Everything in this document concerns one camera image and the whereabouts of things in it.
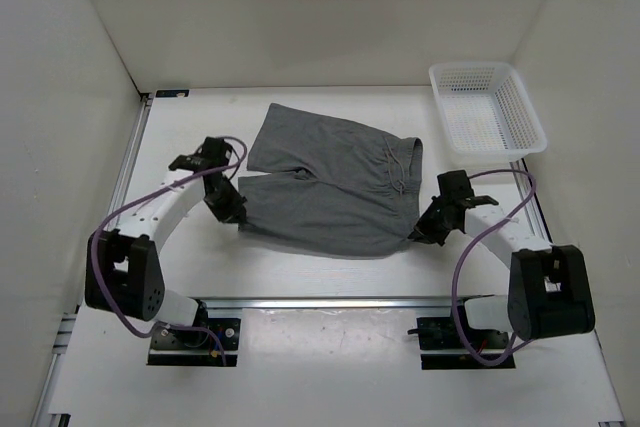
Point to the aluminium right frame rail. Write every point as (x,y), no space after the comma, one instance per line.
(588,346)

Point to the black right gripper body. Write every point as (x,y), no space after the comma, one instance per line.
(433,224)

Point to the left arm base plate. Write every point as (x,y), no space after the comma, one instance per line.
(178,348)

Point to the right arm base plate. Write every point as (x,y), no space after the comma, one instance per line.
(442,350)

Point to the aluminium front frame rail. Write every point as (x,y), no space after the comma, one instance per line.
(353,302)

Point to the aluminium frame rail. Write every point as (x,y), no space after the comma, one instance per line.
(42,416)
(353,302)
(588,346)

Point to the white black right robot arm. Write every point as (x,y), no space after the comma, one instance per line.
(548,289)

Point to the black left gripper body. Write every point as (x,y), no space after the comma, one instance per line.
(226,202)

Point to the grey shorts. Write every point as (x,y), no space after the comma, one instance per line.
(332,186)

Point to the white perforated plastic basket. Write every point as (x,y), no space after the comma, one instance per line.
(486,113)

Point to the aluminium left frame rail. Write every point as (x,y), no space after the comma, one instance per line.
(42,416)

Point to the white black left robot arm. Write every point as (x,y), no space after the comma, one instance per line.
(123,272)

